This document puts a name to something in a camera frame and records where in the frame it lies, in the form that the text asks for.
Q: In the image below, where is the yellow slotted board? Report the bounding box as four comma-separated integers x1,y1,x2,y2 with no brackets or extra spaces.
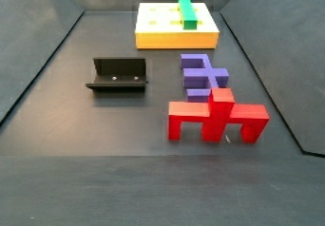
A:
136,3,220,49

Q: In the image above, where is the purple cross-shaped block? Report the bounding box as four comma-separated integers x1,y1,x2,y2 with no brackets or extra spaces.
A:
181,54,231,103

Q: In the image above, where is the red cross-shaped block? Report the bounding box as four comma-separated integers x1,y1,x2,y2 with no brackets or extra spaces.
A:
168,87,269,143

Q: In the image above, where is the green long bar block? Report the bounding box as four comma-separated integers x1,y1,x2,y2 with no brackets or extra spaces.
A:
178,0,198,30

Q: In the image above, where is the black metal bracket holder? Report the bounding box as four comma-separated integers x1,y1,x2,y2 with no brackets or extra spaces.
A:
86,57,148,90

